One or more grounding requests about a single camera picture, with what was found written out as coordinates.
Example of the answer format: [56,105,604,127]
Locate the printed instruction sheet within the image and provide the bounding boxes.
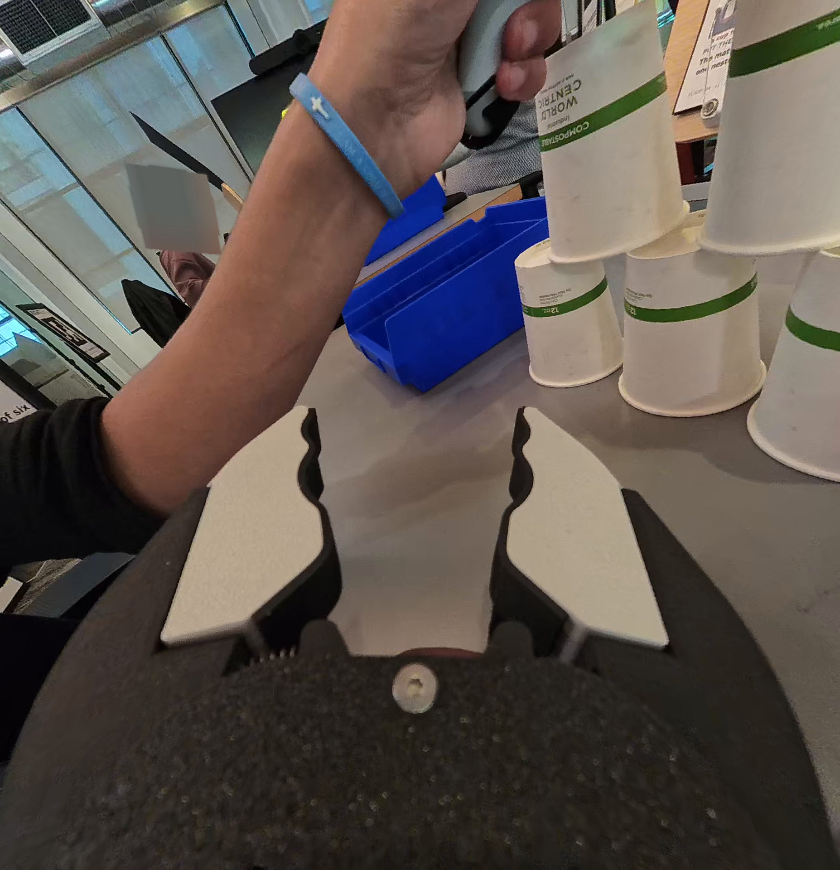
[673,0,740,115]

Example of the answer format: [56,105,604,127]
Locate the green banded white paper cup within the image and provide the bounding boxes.
[514,238,625,389]
[746,246,840,485]
[618,221,768,417]
[537,0,690,264]
[697,0,840,257]

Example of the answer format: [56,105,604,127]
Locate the person's left hand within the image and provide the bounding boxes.
[308,0,564,203]

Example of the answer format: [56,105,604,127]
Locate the blue plastic bin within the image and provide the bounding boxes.
[362,175,447,267]
[342,197,551,395]

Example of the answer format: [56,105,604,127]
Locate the framed tag sign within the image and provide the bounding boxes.
[0,353,57,429]

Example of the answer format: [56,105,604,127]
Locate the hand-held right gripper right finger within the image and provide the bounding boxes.
[489,406,670,666]

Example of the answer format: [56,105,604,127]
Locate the black office chair armrest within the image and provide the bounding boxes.
[26,552,137,618]

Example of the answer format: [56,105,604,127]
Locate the black and wood easel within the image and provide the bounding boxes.
[129,111,246,213]

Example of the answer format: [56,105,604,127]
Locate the person's left forearm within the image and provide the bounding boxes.
[101,102,397,514]

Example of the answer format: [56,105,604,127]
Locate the framed wall sign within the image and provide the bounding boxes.
[15,301,111,366]

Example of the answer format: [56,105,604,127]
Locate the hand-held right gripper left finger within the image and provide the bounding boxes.
[160,406,342,675]

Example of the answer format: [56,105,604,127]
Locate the instruction sheet on board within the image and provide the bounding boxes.
[663,0,730,145]

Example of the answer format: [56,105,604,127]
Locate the ceiling air vent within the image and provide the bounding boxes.
[0,0,103,67]

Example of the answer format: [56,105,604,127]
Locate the blue wristband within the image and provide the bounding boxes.
[289,72,405,220]

